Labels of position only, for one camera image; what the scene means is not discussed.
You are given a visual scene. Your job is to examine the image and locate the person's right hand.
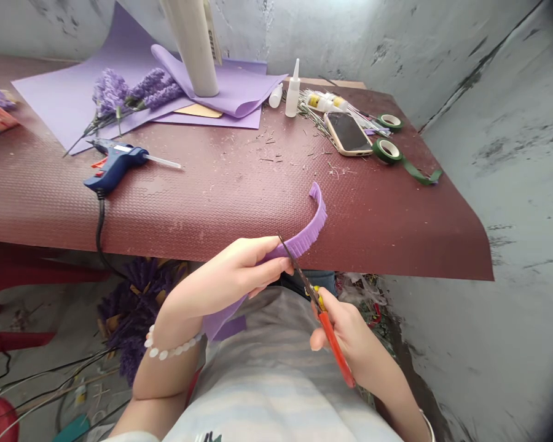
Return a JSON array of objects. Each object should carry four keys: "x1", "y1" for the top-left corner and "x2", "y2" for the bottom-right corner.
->
[{"x1": 310, "y1": 288, "x2": 398, "y2": 393}]

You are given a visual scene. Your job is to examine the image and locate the person's left hand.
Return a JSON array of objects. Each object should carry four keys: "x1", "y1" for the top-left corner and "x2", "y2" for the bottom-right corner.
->
[{"x1": 159, "y1": 236, "x2": 296, "y2": 339}]

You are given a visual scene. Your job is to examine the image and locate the red handled scissors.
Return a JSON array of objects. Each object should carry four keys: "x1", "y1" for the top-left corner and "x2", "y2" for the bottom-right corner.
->
[{"x1": 277, "y1": 233, "x2": 357, "y2": 389}]

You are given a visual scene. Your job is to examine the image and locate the purple fringed foam strip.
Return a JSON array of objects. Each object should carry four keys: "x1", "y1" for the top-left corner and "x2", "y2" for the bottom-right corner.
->
[{"x1": 202, "y1": 181, "x2": 328, "y2": 343}]

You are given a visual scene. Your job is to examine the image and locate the pile of plastic and stems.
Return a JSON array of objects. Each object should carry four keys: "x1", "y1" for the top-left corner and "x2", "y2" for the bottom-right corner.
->
[{"x1": 338, "y1": 271, "x2": 398, "y2": 353}]

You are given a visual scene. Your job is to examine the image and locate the person's legs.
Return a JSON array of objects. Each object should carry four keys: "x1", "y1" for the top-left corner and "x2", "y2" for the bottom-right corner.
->
[{"x1": 278, "y1": 270, "x2": 339, "y2": 298}]

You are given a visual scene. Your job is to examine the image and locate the pile of purple foam flowers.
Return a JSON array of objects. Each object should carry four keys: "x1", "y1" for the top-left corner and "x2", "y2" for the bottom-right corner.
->
[{"x1": 96, "y1": 257, "x2": 199, "y2": 389}]

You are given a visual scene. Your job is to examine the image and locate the person's body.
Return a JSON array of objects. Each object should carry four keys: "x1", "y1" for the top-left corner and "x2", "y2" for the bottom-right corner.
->
[{"x1": 161, "y1": 285, "x2": 436, "y2": 442}]

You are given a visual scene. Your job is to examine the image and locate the maroon textured table mat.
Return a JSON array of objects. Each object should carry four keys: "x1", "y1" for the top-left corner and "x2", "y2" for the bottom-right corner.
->
[{"x1": 0, "y1": 53, "x2": 495, "y2": 282}]

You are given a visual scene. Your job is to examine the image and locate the blue hot glue gun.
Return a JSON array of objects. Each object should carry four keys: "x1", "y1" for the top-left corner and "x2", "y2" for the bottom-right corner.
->
[{"x1": 83, "y1": 137, "x2": 183, "y2": 200}]

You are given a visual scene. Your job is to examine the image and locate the brown cardboard piece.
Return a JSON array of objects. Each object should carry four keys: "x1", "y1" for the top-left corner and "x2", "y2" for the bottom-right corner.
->
[{"x1": 172, "y1": 103, "x2": 225, "y2": 118}]

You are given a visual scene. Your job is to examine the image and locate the folded purple foam sheet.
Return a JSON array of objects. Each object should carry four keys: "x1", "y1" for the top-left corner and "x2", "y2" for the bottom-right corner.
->
[{"x1": 150, "y1": 44, "x2": 290, "y2": 118}]

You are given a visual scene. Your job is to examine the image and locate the green floral tape roll unwound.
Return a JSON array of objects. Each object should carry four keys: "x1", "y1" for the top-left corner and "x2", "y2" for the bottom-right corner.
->
[{"x1": 371, "y1": 138, "x2": 444, "y2": 188}]

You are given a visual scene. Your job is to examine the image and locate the smartphone in beige case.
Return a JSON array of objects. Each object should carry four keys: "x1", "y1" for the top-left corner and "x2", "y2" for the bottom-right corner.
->
[{"x1": 323, "y1": 111, "x2": 375, "y2": 158}]

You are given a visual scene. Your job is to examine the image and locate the red plastic stool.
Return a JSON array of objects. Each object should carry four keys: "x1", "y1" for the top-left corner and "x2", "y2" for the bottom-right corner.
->
[{"x1": 0, "y1": 242, "x2": 112, "y2": 356}]

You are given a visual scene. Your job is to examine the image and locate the tall white glue bottle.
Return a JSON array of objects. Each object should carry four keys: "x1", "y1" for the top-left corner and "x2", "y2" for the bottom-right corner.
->
[{"x1": 284, "y1": 58, "x2": 302, "y2": 118}]

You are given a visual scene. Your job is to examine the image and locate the white yellow label glue bottle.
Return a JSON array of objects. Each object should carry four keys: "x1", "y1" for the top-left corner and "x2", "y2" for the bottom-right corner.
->
[{"x1": 303, "y1": 91, "x2": 352, "y2": 114}]

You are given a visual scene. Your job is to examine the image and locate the bunch of purple lavender flowers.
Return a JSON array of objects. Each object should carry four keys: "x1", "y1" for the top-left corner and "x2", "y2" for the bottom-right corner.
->
[{"x1": 63, "y1": 68, "x2": 186, "y2": 158}]

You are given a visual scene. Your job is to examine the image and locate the green floral tape roll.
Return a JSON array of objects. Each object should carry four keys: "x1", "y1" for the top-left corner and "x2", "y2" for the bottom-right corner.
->
[{"x1": 376, "y1": 114, "x2": 404, "y2": 134}]

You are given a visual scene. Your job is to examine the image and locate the white cardboard tube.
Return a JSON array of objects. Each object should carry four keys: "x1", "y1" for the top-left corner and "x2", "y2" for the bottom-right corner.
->
[{"x1": 159, "y1": 0, "x2": 223, "y2": 98}]

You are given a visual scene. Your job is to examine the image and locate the large purple foam sheet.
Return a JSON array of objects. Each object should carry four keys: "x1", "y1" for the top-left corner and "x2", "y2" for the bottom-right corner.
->
[{"x1": 10, "y1": 0, "x2": 290, "y2": 156}]

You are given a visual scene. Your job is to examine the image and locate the black glue gun cable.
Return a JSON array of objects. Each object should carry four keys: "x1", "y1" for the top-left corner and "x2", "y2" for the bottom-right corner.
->
[{"x1": 95, "y1": 187, "x2": 137, "y2": 282}]

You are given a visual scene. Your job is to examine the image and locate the bundle of grey wires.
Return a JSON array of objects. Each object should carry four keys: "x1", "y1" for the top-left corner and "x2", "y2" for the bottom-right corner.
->
[{"x1": 0, "y1": 347, "x2": 135, "y2": 442}]

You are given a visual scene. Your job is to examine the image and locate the pile of thin wire stems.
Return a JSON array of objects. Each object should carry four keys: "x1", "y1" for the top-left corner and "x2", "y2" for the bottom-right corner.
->
[{"x1": 296, "y1": 86, "x2": 393, "y2": 140}]

